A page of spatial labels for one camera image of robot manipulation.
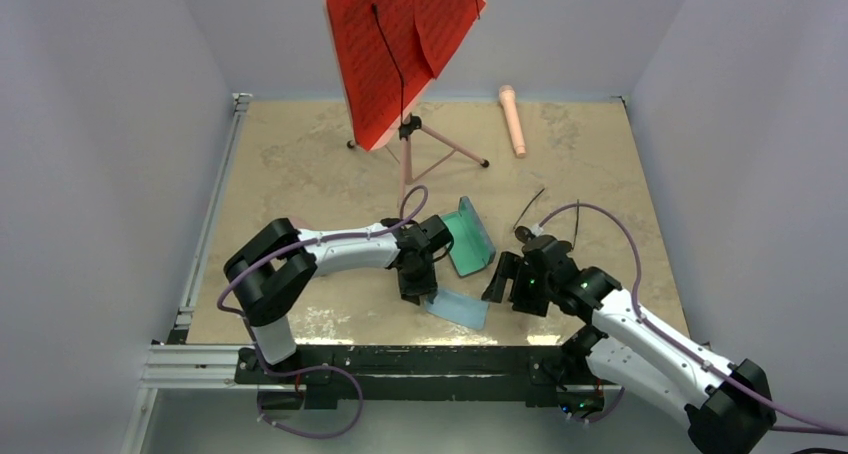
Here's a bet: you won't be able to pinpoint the pink toy microphone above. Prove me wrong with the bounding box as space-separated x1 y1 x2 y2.
498 85 527 159

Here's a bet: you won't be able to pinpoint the black sunglasses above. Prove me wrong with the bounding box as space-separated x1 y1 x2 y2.
512 187 581 250

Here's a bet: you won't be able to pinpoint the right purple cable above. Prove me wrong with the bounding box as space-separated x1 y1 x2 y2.
537 203 848 437

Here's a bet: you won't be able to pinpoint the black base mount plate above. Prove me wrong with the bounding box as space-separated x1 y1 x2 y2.
234 345 619 417

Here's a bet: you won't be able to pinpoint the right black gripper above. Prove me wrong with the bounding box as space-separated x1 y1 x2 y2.
481 250 555 316

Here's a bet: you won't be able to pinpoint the pink glasses case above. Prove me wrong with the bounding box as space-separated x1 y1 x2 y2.
289 216 314 230

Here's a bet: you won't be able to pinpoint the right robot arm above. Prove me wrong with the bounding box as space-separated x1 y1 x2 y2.
482 235 777 453

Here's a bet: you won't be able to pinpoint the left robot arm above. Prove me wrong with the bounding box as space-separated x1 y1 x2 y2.
223 215 454 383

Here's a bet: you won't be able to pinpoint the pink music stand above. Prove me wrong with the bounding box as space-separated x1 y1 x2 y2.
346 114 491 205

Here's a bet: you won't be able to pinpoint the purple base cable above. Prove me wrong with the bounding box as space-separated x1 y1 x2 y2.
256 364 364 440

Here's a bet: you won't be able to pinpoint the blue glasses case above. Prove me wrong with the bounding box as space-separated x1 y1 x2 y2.
441 196 496 278

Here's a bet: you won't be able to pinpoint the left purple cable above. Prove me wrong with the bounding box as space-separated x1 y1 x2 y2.
216 185 430 379

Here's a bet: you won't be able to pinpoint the aluminium frame rail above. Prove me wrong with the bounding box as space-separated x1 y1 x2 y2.
120 92 253 453

